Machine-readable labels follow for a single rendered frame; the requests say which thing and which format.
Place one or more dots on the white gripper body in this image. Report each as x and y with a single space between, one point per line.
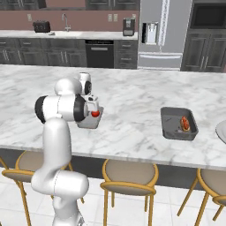
92 106

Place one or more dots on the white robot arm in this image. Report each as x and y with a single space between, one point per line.
56 141

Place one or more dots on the grey tupperware container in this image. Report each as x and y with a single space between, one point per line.
88 123
172 122

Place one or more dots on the large grey plate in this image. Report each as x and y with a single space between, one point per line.
222 132

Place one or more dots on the red tomato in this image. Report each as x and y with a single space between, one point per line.
94 114

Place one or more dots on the black dishwasher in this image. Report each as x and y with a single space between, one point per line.
99 54

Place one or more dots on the dark drawer cupboard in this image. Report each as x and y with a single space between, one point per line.
126 54

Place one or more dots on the dark lower cupboard run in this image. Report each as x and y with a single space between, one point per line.
44 53

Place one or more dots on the wooden stool with beige seat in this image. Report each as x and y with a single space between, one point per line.
129 176
28 164
213 182

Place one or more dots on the black coffee machine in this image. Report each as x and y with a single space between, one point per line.
128 27

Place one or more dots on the silver sink tap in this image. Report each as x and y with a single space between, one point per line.
66 22

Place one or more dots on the black toaster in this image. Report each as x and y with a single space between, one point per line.
41 26

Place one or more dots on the brown hot dog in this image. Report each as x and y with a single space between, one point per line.
185 123

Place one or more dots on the stainless steel fridge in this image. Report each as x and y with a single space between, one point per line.
170 29

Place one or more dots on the dark tall cupboard unit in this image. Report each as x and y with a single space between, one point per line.
204 51

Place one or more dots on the black built-in oven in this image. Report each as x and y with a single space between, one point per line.
209 14

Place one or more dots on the dark upper wall cupboards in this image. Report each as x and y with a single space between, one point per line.
111 4

